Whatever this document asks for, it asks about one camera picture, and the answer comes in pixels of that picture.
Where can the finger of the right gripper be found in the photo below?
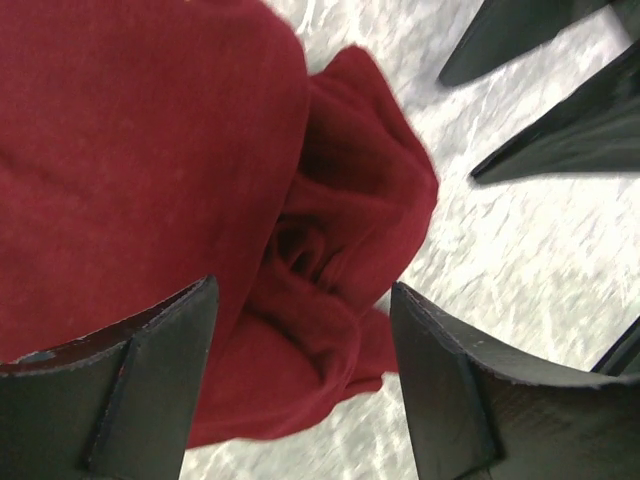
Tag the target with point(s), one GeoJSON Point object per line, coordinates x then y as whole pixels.
{"type": "Point", "coordinates": [503, 30]}
{"type": "Point", "coordinates": [594, 130]}

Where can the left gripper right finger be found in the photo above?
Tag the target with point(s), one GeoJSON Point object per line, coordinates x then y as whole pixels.
{"type": "Point", "coordinates": [478, 408]}

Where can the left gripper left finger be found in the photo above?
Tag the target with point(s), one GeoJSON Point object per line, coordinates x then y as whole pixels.
{"type": "Point", "coordinates": [115, 404]}

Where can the dark red t shirt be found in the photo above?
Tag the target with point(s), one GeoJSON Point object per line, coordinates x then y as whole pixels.
{"type": "Point", "coordinates": [147, 144]}

